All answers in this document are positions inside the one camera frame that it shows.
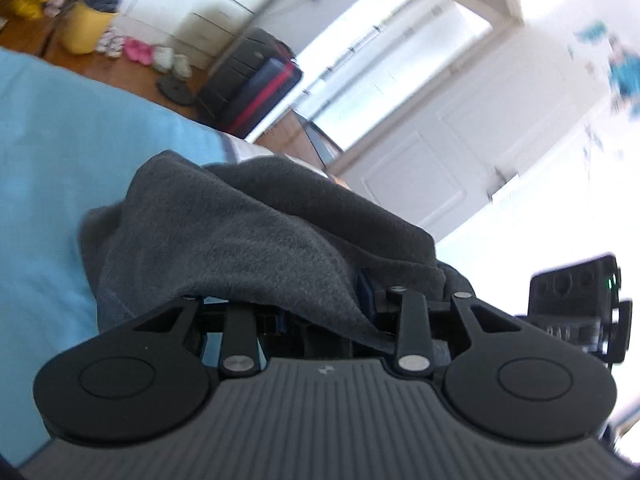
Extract light blue sheet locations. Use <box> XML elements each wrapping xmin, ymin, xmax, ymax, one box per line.
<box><xmin>0</xmin><ymin>50</ymin><xmax>233</xmax><ymax>465</ymax></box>

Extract pink slippers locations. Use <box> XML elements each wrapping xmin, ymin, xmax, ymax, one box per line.
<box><xmin>122</xmin><ymin>37</ymin><xmax>153</xmax><ymax>66</ymax></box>

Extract yellow bucket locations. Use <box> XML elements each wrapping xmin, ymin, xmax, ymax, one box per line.
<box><xmin>60</xmin><ymin>0</ymin><xmax>122</xmax><ymax>55</ymax></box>

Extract black suitcase with red strap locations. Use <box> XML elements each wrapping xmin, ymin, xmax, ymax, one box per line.
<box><xmin>194</xmin><ymin>28</ymin><xmax>303</xmax><ymax>139</ymax></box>

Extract white door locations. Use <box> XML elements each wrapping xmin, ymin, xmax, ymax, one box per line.
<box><xmin>338</xmin><ymin>27</ymin><xmax>606</xmax><ymax>240</ymax></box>

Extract dark grey garment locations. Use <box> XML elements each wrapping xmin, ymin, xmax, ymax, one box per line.
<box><xmin>79</xmin><ymin>151</ymin><xmax>471</xmax><ymax>353</ymax></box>

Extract white patterned bed cover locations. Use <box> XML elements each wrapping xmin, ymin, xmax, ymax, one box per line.
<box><xmin>224</xmin><ymin>133</ymin><xmax>349</xmax><ymax>190</ymax></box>

